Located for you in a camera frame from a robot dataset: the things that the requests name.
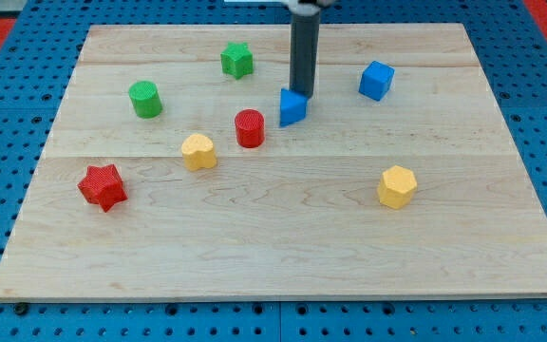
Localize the red cylinder block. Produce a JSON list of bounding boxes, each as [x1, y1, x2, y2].
[[235, 108, 265, 148]]

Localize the green cylinder block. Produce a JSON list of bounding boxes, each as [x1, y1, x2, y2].
[[128, 81, 162, 119]]

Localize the blue cube block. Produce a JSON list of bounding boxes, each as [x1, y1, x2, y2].
[[359, 61, 395, 101]]

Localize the red star block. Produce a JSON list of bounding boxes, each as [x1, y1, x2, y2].
[[78, 164, 127, 212]]

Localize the wooden board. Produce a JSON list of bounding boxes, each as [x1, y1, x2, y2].
[[0, 23, 547, 303]]

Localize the green star block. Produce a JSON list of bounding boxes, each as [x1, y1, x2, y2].
[[220, 42, 254, 80]]

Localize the yellow hexagon block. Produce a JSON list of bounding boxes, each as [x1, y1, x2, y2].
[[377, 165, 418, 209]]

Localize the yellow heart block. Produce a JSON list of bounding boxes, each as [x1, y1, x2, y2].
[[180, 133, 217, 171]]

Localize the blue triangular prism block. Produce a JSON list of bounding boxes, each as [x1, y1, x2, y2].
[[279, 88, 308, 127]]

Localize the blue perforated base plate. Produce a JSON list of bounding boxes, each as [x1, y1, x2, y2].
[[0, 0, 547, 341]]

